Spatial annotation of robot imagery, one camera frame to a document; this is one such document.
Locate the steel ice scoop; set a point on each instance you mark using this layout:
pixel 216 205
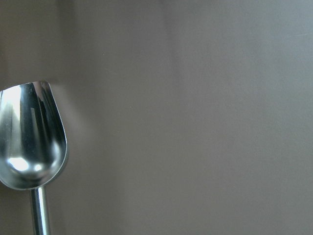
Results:
pixel 33 144

